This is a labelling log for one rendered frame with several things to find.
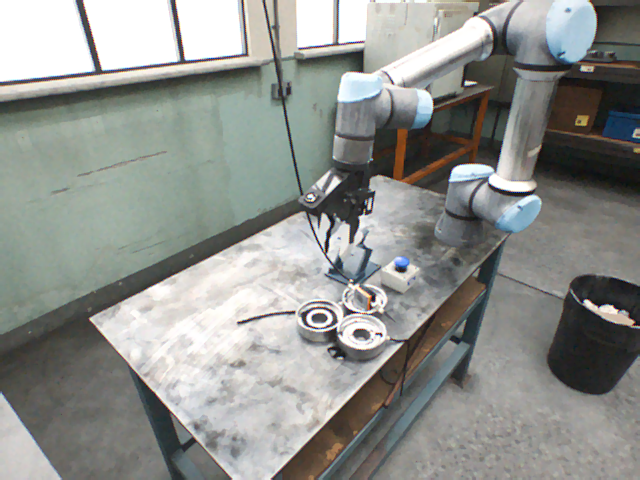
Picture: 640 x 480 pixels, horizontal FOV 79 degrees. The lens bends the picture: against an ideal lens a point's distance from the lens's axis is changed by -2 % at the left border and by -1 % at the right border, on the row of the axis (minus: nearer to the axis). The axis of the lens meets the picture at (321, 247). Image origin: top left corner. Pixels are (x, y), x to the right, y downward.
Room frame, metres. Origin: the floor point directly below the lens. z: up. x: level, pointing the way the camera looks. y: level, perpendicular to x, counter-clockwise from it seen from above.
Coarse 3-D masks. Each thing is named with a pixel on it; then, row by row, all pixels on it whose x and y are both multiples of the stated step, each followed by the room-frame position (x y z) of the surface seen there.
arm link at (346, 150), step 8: (336, 136) 0.73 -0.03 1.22; (336, 144) 0.73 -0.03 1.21; (344, 144) 0.71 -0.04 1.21; (352, 144) 0.71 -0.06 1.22; (360, 144) 0.71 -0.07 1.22; (368, 144) 0.72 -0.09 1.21; (336, 152) 0.72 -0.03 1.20; (344, 152) 0.71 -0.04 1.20; (352, 152) 0.70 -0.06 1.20; (360, 152) 0.71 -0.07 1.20; (368, 152) 0.72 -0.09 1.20; (344, 160) 0.71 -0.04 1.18; (352, 160) 0.70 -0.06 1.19; (360, 160) 0.71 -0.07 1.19; (368, 160) 0.72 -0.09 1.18
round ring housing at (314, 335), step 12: (312, 300) 0.72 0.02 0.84; (324, 300) 0.72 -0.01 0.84; (300, 312) 0.69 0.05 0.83; (312, 312) 0.69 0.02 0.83; (324, 312) 0.69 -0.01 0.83; (336, 312) 0.69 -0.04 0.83; (300, 324) 0.64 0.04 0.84; (312, 324) 0.65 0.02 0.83; (324, 324) 0.65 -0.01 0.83; (312, 336) 0.62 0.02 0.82; (324, 336) 0.62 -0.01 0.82
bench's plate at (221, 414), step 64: (384, 192) 1.41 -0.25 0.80; (320, 256) 0.96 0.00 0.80; (384, 256) 0.96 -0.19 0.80; (448, 256) 0.96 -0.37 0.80; (128, 320) 0.69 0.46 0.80; (192, 320) 0.69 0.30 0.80; (256, 320) 0.69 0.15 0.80; (384, 320) 0.69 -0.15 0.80; (192, 384) 0.51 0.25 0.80; (256, 384) 0.51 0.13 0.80; (320, 384) 0.51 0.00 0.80; (256, 448) 0.38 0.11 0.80
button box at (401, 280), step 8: (392, 264) 0.86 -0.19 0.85; (384, 272) 0.83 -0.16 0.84; (392, 272) 0.82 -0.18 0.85; (400, 272) 0.82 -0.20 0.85; (408, 272) 0.82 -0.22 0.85; (416, 272) 0.83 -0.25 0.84; (384, 280) 0.83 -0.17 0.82; (392, 280) 0.81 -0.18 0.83; (400, 280) 0.80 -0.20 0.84; (408, 280) 0.80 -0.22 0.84; (416, 280) 0.83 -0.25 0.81; (392, 288) 0.81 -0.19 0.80; (400, 288) 0.79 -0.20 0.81; (408, 288) 0.81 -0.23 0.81
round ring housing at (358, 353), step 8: (344, 320) 0.65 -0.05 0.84; (352, 320) 0.66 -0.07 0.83; (360, 320) 0.66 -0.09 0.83; (368, 320) 0.66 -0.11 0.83; (376, 320) 0.65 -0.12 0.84; (344, 328) 0.64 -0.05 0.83; (352, 328) 0.64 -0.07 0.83; (360, 328) 0.64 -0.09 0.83; (368, 328) 0.64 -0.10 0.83; (376, 328) 0.64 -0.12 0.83; (384, 328) 0.62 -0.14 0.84; (352, 336) 0.61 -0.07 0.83; (360, 336) 0.64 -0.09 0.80; (368, 336) 0.63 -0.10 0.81; (384, 336) 0.61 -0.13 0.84; (344, 344) 0.58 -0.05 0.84; (360, 344) 0.59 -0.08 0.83; (376, 344) 0.58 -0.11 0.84; (384, 344) 0.59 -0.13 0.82; (352, 352) 0.57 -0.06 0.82; (360, 352) 0.57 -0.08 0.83; (368, 352) 0.57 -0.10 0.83; (376, 352) 0.57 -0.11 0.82
